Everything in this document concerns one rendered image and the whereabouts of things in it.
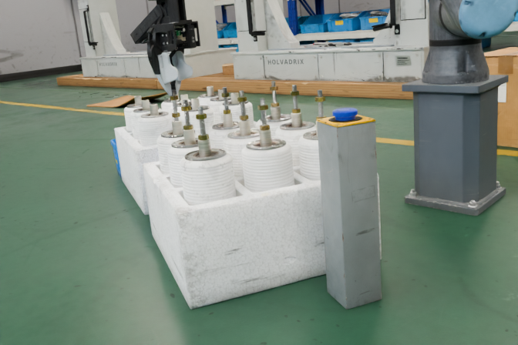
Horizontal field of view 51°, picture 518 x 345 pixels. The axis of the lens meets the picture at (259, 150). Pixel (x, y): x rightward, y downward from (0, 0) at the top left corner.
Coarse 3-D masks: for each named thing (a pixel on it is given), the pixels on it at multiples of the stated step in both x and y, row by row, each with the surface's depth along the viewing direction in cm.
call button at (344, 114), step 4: (344, 108) 88; (348, 108) 88; (352, 108) 87; (332, 112) 87; (336, 112) 86; (340, 112) 85; (344, 112) 85; (348, 112) 85; (352, 112) 85; (356, 112) 86; (336, 116) 86; (340, 116) 85; (344, 116) 85; (348, 116) 85; (352, 116) 86; (340, 120) 86; (344, 120) 86
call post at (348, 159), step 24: (336, 144) 84; (360, 144) 85; (336, 168) 85; (360, 168) 86; (336, 192) 86; (360, 192) 87; (336, 216) 88; (360, 216) 88; (336, 240) 89; (360, 240) 88; (336, 264) 91; (360, 264) 89; (336, 288) 92; (360, 288) 90
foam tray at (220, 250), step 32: (160, 192) 105; (288, 192) 97; (320, 192) 99; (160, 224) 112; (192, 224) 91; (224, 224) 94; (256, 224) 96; (288, 224) 98; (320, 224) 100; (192, 256) 93; (224, 256) 95; (256, 256) 97; (288, 256) 100; (320, 256) 102; (192, 288) 94; (224, 288) 96; (256, 288) 98
